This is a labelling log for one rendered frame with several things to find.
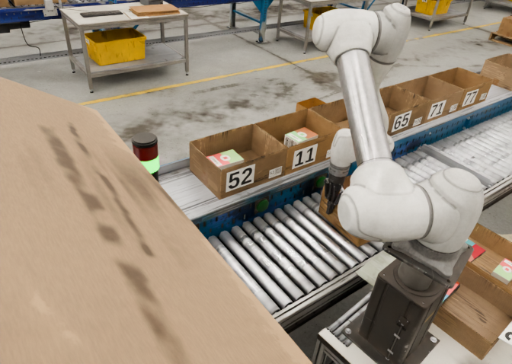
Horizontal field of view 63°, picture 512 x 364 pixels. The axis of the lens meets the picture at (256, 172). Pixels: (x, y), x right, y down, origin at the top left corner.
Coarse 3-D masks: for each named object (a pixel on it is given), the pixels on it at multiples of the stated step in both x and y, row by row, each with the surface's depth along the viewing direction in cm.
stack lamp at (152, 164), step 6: (156, 144) 84; (138, 150) 83; (144, 150) 82; (150, 150) 83; (156, 150) 85; (138, 156) 84; (144, 156) 83; (150, 156) 84; (156, 156) 85; (144, 162) 84; (150, 162) 85; (156, 162) 86; (150, 168) 85; (156, 168) 87
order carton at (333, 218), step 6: (348, 180) 213; (324, 186) 203; (348, 186) 215; (324, 192) 204; (324, 198) 205; (324, 204) 206; (318, 210) 212; (324, 210) 208; (336, 210) 199; (324, 216) 209; (330, 216) 205; (336, 216) 200; (336, 222) 202; (342, 228) 199; (348, 234) 196; (354, 240) 193; (360, 240) 191; (366, 240) 194
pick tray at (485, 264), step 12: (480, 228) 198; (480, 240) 199; (492, 240) 195; (504, 240) 190; (492, 252) 195; (504, 252) 192; (468, 264) 177; (480, 264) 188; (492, 264) 188; (492, 276) 170; (504, 288) 167
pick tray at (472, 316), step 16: (464, 272) 175; (464, 288) 176; (480, 288) 172; (496, 288) 166; (448, 304) 168; (464, 304) 169; (480, 304) 169; (496, 304) 168; (448, 320) 155; (464, 320) 162; (480, 320) 163; (496, 320) 163; (464, 336) 151; (480, 336) 146; (496, 336) 157; (480, 352) 148
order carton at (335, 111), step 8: (328, 104) 252; (336, 104) 257; (344, 104) 262; (320, 112) 251; (328, 112) 256; (336, 112) 261; (344, 112) 266; (336, 120) 265; (344, 120) 269; (344, 128) 260
